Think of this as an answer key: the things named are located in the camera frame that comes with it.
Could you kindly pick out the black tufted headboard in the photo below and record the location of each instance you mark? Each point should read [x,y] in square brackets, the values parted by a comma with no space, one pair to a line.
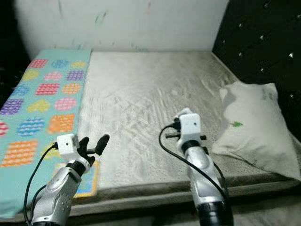
[258,37]

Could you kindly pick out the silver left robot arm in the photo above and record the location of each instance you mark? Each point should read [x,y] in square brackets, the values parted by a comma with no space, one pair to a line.
[56,200]

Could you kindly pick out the blue children's picture book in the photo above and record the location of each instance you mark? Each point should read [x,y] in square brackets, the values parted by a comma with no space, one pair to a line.
[91,181]

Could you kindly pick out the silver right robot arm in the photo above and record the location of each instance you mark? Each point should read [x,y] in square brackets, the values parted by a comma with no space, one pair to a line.
[204,179]

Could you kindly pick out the white quilted mattress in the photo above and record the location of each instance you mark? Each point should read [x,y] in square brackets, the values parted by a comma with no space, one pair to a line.
[146,103]

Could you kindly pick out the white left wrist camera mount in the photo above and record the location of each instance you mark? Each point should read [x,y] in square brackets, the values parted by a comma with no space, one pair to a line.
[67,144]

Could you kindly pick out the teal blanket with colourful shapes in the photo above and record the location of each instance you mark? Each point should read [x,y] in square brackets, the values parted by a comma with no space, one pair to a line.
[42,120]

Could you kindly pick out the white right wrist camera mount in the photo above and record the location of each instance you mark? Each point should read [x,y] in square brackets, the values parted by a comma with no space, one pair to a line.
[190,126]

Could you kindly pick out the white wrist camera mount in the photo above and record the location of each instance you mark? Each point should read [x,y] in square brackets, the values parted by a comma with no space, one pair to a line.
[190,126]
[67,144]

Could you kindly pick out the dark bed frame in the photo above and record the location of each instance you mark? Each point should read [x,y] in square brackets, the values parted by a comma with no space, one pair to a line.
[146,209]

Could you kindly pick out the white pillow with green tree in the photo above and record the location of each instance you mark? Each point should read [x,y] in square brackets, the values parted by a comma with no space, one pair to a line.
[254,127]

